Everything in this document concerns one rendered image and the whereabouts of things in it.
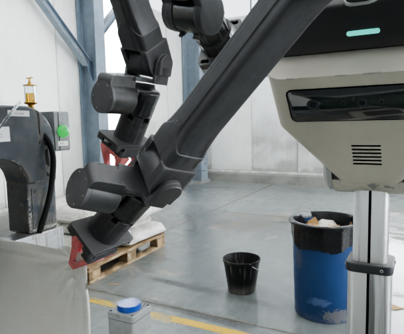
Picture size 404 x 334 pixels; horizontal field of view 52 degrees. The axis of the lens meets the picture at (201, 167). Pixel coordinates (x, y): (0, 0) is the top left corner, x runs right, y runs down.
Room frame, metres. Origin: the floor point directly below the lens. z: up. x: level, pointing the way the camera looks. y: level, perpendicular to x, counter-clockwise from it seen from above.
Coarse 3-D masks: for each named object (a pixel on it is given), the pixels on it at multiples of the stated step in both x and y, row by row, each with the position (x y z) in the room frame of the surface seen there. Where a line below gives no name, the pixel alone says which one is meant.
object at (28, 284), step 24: (0, 240) 0.78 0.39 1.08; (0, 264) 0.77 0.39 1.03; (24, 264) 0.74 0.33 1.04; (48, 264) 0.72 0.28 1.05; (0, 288) 0.78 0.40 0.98; (24, 288) 0.75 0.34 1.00; (48, 288) 0.72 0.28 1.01; (72, 288) 0.69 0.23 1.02; (0, 312) 0.78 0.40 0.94; (24, 312) 0.75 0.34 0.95; (48, 312) 0.72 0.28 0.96; (72, 312) 0.69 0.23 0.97
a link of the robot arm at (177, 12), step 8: (192, 0) 0.81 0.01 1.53; (176, 8) 0.83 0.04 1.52; (184, 8) 0.82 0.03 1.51; (192, 8) 0.81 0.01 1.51; (176, 16) 0.83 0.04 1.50; (184, 16) 0.82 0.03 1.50; (192, 16) 0.81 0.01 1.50; (176, 24) 0.84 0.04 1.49; (184, 24) 0.83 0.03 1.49; (192, 24) 0.82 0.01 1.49; (184, 32) 0.87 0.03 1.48; (192, 32) 0.84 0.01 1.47
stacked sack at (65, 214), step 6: (66, 204) 3.54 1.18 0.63; (60, 210) 3.45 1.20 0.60; (66, 210) 3.42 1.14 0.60; (72, 210) 3.40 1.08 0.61; (78, 210) 3.37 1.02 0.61; (84, 210) 3.35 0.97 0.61; (60, 216) 3.42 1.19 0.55; (66, 216) 3.39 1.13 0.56; (72, 216) 3.36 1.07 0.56; (78, 216) 3.33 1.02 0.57; (84, 216) 3.32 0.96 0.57; (60, 222) 3.44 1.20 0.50; (66, 222) 3.40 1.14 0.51
